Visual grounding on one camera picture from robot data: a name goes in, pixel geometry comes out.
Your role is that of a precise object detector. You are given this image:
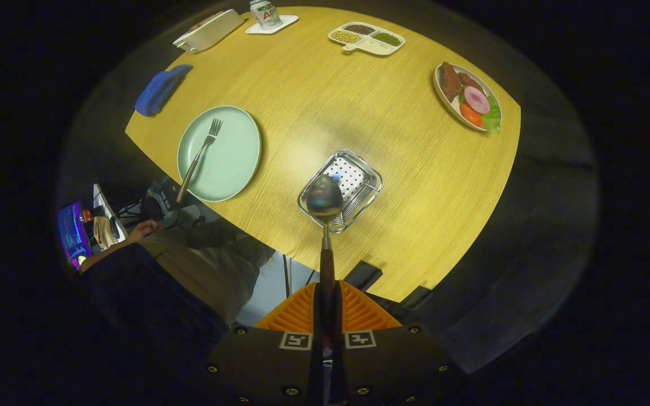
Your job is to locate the tan rounded object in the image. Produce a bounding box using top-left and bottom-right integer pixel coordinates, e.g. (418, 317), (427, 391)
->
(93, 217), (118, 250)

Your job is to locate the pink sliced food round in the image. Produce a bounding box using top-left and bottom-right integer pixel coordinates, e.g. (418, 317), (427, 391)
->
(464, 86), (491, 115)

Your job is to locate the small brown meat piece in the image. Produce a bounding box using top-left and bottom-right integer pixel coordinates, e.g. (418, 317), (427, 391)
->
(459, 72), (484, 94)

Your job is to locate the white drink bottle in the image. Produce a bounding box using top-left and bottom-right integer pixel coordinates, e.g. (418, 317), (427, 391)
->
(249, 0), (282, 30)

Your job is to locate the metal wire basket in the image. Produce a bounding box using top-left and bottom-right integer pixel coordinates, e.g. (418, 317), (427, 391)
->
(297, 149), (384, 234)

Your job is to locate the white slanted panel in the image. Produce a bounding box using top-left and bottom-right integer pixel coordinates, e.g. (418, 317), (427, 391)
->
(93, 183), (129, 243)

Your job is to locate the white divided bean dish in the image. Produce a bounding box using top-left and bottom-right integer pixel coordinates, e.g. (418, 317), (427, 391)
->
(328, 21), (406, 56)

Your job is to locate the person's dark top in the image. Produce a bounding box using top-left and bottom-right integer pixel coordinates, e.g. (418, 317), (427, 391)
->
(80, 242), (231, 361)

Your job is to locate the cream white toaster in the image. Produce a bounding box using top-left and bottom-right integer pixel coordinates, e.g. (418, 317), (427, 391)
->
(173, 8), (245, 54)

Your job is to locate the white square coaster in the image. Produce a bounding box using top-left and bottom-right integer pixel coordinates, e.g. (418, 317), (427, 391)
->
(245, 15), (299, 35)

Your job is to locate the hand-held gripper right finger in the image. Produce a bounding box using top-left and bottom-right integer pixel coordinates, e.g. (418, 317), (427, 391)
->
(332, 280), (468, 406)

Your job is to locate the green lettuce leaf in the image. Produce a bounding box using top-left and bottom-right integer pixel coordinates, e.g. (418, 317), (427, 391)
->
(482, 96), (502, 134)

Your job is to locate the glowing computer monitor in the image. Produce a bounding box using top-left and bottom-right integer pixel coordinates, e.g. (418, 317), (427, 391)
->
(57, 202), (92, 270)

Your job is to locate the red tomato slice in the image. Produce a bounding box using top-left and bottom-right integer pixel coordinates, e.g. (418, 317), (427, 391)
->
(460, 103), (483, 128)

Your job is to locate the blue folded cloth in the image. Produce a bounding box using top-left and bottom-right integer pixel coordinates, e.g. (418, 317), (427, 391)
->
(134, 64), (194, 117)

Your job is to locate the large brown meat piece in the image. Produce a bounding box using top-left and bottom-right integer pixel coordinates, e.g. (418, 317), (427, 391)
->
(439, 62), (462, 103)

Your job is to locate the black table bracket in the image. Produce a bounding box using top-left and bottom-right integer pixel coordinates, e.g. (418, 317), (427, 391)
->
(399, 285), (434, 310)
(344, 260), (383, 292)

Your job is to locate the pale green round plate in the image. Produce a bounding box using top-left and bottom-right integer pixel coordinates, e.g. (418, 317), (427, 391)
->
(177, 105), (262, 202)

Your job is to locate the white oval food plate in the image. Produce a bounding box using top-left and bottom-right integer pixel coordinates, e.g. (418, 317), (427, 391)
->
(433, 62), (503, 134)

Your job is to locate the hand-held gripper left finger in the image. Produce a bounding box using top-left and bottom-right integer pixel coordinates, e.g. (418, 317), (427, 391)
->
(204, 282), (327, 406)

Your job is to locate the wooden handled metal fork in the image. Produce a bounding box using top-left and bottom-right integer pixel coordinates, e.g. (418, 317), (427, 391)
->
(175, 118), (223, 204)

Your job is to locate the wooden handled metal spoon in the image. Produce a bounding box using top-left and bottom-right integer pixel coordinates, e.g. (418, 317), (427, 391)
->
(305, 174), (344, 302)

